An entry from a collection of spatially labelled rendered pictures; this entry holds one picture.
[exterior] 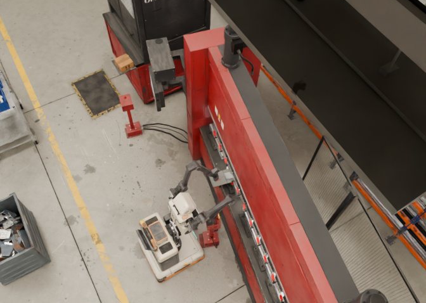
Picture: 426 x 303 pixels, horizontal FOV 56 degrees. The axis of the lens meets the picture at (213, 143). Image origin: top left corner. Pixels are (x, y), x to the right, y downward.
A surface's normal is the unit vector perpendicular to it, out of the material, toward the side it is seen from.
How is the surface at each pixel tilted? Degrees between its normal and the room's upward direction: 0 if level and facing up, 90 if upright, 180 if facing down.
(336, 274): 0
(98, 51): 0
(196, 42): 0
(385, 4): 90
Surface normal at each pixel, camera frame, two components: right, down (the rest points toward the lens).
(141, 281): 0.03, -0.53
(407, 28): -0.86, 0.41
